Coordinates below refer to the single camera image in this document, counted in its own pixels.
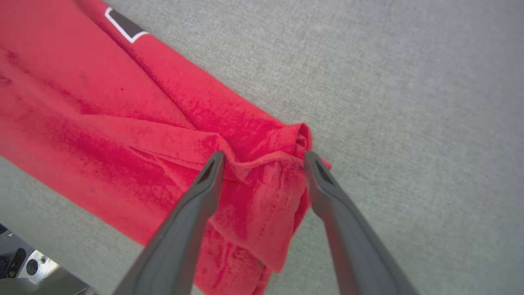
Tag grey fabric sofa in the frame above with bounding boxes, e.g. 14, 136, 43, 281
0, 0, 524, 295

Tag red and white t-shirt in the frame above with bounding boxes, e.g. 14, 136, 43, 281
0, 0, 332, 295

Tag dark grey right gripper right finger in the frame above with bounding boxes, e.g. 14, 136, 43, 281
304, 151, 419, 295

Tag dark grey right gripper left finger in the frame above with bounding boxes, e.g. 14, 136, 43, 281
113, 151, 226, 295

